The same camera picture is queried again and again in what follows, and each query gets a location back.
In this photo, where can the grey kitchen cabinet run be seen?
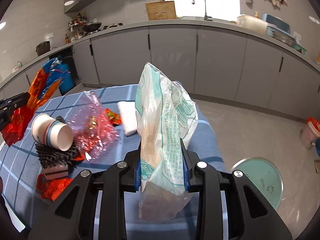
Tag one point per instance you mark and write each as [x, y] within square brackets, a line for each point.
[213, 61]

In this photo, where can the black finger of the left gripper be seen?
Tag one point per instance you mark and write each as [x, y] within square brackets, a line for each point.
[9, 105]

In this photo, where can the left wooden cutting board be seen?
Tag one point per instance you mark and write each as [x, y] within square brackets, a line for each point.
[162, 10]

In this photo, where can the black mesh scrubber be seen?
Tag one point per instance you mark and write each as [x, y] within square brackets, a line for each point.
[40, 148]

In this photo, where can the teal metal-rimmed trash bin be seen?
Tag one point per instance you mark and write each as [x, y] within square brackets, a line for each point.
[265, 176]

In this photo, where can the white green-printed plastic bag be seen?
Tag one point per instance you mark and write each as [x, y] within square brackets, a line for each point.
[166, 121]

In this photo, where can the white plastic tub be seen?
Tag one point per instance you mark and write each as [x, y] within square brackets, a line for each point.
[252, 23]

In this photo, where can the blue gas cylinder left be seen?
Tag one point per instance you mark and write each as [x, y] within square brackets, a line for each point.
[61, 68]

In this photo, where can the white foam block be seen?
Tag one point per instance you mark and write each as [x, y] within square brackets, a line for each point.
[127, 112]

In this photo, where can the pink crinkled plastic bag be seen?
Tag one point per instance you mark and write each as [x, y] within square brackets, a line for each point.
[93, 133]

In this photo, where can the blue dish rack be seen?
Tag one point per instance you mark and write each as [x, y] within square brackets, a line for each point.
[275, 23]

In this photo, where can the black wok on stove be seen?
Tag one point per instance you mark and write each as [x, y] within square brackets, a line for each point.
[91, 27]

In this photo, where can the white paper cup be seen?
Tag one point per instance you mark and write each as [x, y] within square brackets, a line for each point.
[51, 132]

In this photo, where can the white bucket red bag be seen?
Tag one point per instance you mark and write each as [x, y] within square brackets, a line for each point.
[310, 133]

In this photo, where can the small red snack wrapper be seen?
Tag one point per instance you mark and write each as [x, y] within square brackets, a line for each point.
[114, 118]

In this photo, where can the teal plastic basin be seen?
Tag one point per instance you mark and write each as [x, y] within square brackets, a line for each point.
[299, 48]

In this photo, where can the steel basin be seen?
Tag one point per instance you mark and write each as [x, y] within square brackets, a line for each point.
[283, 37]

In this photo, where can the black kitchen faucet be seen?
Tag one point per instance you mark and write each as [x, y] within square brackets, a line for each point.
[199, 9]

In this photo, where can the red plastic wrapper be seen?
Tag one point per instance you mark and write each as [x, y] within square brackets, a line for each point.
[55, 169]

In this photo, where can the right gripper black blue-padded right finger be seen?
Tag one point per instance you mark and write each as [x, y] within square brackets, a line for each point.
[229, 199]

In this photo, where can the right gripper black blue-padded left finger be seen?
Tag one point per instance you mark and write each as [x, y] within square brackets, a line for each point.
[72, 214]

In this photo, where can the orange blue snack wrapper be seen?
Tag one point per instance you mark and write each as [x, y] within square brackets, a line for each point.
[41, 90]

